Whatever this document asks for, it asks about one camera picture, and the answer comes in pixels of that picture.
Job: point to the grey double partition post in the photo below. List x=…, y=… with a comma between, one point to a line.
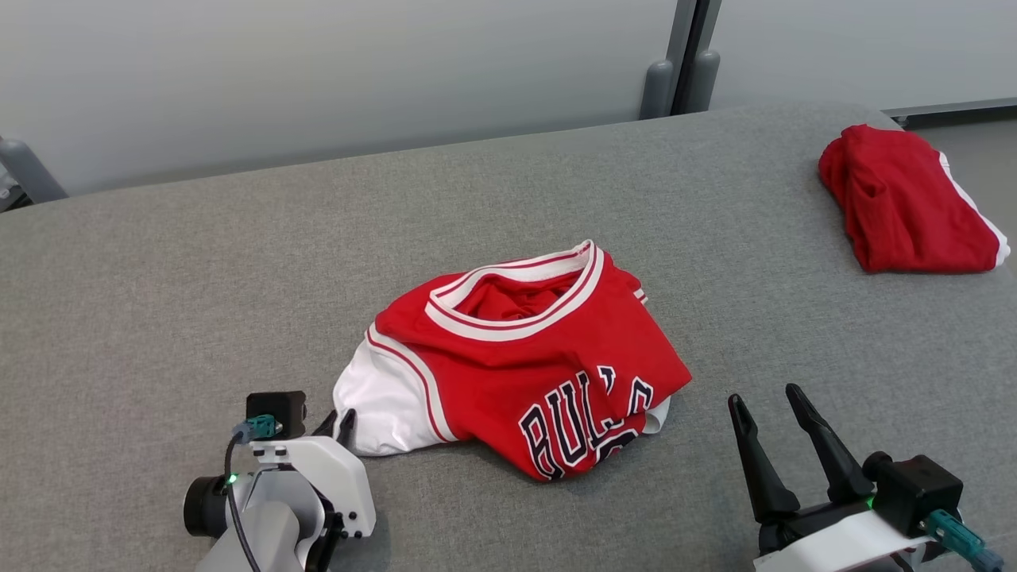
x=658, y=87

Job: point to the teal camera connector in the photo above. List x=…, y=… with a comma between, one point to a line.
x=258, y=429
x=953, y=534

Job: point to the teal right camera connector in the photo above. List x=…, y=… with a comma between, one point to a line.
x=953, y=534

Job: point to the red shorts with white stripe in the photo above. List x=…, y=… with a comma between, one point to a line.
x=906, y=206

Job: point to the grey single partition post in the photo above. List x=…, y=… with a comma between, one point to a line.
x=28, y=171

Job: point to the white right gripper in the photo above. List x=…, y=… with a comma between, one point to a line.
x=834, y=544

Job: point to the red Bulls basketball jersey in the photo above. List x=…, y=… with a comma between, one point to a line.
x=508, y=373

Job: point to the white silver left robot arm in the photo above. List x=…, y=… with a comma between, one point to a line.
x=270, y=532

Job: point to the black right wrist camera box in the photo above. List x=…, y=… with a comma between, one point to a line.
x=914, y=485

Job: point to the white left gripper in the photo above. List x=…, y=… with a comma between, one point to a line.
x=334, y=477

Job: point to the teal left camera connector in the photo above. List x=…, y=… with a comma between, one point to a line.
x=258, y=429

